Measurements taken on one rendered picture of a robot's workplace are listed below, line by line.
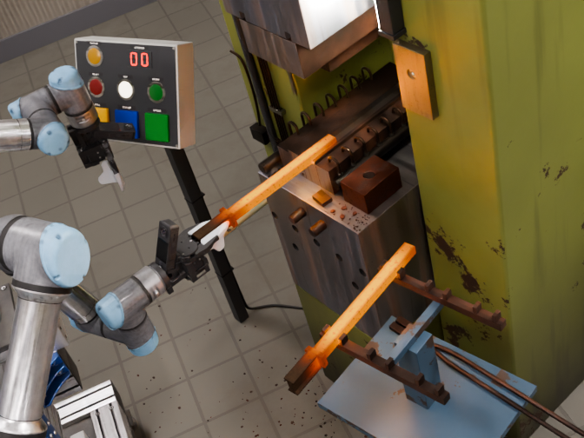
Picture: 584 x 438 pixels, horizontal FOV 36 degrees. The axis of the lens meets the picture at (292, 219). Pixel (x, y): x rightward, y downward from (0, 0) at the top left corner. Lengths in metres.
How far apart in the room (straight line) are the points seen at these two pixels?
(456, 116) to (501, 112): 0.11
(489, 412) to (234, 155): 2.16
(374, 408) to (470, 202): 0.52
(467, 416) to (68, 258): 0.93
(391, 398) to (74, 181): 2.38
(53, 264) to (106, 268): 1.91
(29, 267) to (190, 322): 1.59
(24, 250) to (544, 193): 1.16
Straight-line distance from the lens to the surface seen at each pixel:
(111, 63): 2.55
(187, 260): 2.08
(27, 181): 4.30
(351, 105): 2.38
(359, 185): 2.16
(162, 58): 2.45
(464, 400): 2.11
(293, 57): 2.01
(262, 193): 2.16
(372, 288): 1.98
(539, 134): 2.04
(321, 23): 1.93
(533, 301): 2.38
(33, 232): 1.81
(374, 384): 2.16
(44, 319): 1.83
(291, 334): 3.17
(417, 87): 1.94
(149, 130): 2.50
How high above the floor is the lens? 2.42
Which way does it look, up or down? 43 degrees down
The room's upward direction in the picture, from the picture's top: 17 degrees counter-clockwise
